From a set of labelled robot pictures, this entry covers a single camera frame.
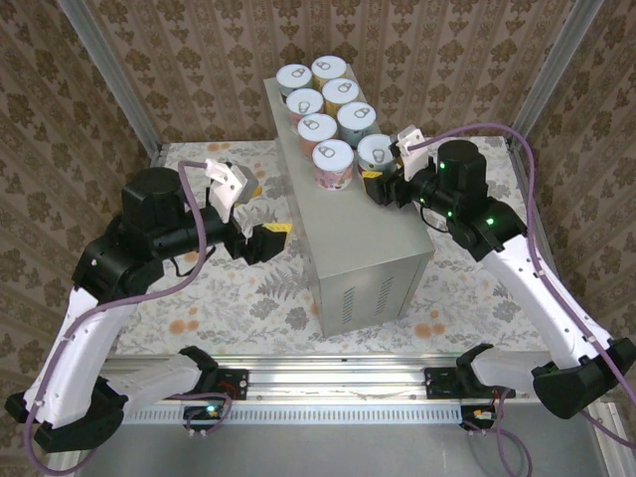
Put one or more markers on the pink labelled food can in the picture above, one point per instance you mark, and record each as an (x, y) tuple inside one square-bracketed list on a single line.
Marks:
[(317, 126), (334, 155), (304, 103)]

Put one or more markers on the yellow labelled food can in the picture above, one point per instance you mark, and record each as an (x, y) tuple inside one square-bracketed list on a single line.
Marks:
[(329, 67), (341, 91)]

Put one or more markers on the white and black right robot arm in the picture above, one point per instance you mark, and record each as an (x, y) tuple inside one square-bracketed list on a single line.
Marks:
[(546, 303)]

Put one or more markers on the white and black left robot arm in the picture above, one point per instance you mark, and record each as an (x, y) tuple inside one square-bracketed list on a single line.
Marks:
[(79, 343)]

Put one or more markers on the grey metal box counter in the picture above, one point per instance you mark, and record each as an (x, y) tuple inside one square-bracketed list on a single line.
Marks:
[(358, 238)]

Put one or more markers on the floral tablecloth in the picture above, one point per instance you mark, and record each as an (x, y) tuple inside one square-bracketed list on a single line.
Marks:
[(223, 298)]

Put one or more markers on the small black controller board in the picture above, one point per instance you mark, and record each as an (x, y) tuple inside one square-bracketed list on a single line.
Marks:
[(206, 411), (479, 415)]

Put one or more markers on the grey metal panel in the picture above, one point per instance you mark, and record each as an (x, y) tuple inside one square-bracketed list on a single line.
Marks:
[(323, 452)]

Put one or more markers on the aluminium table side rail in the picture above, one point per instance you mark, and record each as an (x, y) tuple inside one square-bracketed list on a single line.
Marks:
[(517, 156)]

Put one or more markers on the aluminium frame post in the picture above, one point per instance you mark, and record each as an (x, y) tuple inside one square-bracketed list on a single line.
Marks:
[(556, 69), (109, 74)]

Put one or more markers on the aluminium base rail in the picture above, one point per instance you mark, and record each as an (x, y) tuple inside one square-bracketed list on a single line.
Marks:
[(338, 382)]

